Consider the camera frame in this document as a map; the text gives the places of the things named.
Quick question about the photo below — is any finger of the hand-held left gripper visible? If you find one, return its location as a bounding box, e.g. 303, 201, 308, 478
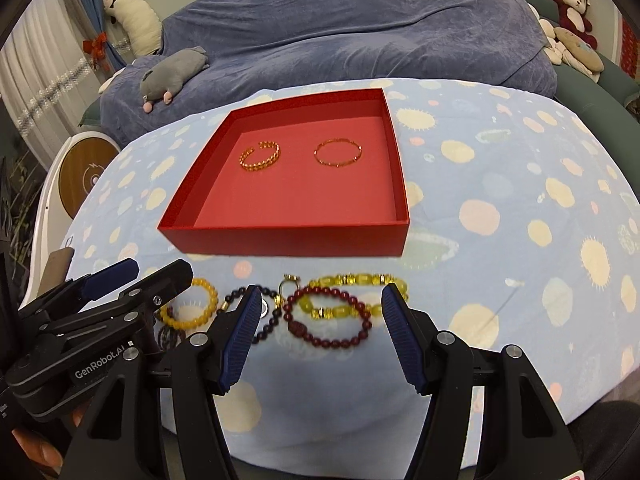
17, 258, 140, 321
37, 260, 195, 341

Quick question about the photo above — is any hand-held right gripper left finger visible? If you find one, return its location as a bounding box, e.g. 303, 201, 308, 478
60, 287, 266, 480

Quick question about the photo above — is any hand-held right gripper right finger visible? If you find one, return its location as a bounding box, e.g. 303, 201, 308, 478
381, 284, 588, 480

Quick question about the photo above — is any dark purple bead bracelet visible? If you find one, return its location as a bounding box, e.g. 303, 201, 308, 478
216, 285, 283, 346

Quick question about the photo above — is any small yellow bead bracelet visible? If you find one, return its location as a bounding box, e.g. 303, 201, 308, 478
159, 278, 220, 330

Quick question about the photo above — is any dark brown bead bracelet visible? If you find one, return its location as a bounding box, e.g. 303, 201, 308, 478
157, 324, 183, 351

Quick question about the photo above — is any dark red bead bracelet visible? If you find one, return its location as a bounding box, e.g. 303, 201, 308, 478
282, 284, 373, 350

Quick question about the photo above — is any large yellow bead bracelet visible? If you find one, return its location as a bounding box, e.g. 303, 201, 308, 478
295, 271, 408, 322

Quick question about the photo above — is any red jewelry box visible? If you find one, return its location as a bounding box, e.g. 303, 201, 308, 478
157, 88, 411, 258

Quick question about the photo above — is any person's left hand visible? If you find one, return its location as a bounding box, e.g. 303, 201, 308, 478
11, 405, 91, 473

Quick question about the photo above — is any brown leather tag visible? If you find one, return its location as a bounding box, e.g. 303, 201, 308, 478
40, 247, 76, 301

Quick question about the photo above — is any white stand with wooden disc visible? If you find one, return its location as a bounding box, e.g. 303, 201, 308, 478
22, 132, 121, 306

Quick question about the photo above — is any light blue printed sheet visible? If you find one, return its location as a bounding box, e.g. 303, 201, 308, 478
60, 77, 640, 471

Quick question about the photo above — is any thin gold bangle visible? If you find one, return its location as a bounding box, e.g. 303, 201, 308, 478
313, 139, 363, 167

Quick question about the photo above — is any gray mouse plush toy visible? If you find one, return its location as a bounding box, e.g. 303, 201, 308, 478
139, 46, 210, 113

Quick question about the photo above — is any white curtain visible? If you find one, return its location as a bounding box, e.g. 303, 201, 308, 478
0, 0, 111, 146

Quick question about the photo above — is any red curtain bow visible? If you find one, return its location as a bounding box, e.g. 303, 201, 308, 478
82, 32, 111, 68

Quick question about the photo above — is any white cow plush toy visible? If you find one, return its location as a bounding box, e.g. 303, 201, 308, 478
102, 0, 163, 57

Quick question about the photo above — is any blue blanket-covered sofa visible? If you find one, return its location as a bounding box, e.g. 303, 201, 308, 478
99, 0, 558, 146

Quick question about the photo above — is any beige cookie plush toy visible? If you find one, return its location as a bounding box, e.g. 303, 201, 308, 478
552, 26, 605, 77

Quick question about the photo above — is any red monkey plush toy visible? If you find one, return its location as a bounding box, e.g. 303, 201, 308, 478
550, 0, 598, 50

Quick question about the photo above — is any gold chain cuff bracelet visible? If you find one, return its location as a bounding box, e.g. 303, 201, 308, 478
239, 141, 282, 173

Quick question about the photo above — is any dark green bed frame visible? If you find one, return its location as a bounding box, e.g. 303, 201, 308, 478
495, 0, 640, 121

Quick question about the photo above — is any red wall decoration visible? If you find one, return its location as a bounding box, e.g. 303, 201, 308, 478
620, 15, 640, 81

